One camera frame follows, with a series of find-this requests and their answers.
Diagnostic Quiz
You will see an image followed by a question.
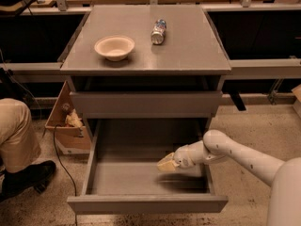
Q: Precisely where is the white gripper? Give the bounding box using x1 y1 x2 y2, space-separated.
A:
157 140 209 172

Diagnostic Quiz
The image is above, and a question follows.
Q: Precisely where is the black floor cable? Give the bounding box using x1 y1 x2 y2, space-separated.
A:
52 124 79 226

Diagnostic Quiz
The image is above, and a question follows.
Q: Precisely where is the grey metal rail frame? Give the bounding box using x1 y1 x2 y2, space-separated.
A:
3 5 301 79

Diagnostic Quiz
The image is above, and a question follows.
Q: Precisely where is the silver soda can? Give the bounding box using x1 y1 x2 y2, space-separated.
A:
150 19 166 45

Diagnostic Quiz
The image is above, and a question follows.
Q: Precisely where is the grey top drawer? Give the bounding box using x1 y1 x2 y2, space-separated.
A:
70 91 222 119

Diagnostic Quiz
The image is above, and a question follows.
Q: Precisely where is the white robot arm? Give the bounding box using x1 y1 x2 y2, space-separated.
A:
157 130 301 226

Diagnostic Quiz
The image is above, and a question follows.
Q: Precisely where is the grey drawer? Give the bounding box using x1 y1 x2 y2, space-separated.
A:
68 119 228 215
70 91 222 119

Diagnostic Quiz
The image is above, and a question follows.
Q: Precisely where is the wooden box on floor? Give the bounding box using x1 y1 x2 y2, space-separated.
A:
45 81 91 154

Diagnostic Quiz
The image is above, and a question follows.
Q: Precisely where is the white paper bowl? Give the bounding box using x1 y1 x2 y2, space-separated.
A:
94 36 135 62

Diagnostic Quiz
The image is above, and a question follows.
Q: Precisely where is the yellow toy in box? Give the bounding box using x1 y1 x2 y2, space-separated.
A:
65 109 83 128

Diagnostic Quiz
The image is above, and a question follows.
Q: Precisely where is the beige trouser leg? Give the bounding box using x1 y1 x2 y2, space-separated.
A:
0 98 41 173

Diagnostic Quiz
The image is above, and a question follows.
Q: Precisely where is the black shoe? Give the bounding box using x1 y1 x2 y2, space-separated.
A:
0 160 56 202

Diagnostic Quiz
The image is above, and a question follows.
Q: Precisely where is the grey drawer cabinet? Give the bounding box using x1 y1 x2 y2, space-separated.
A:
61 5 230 144

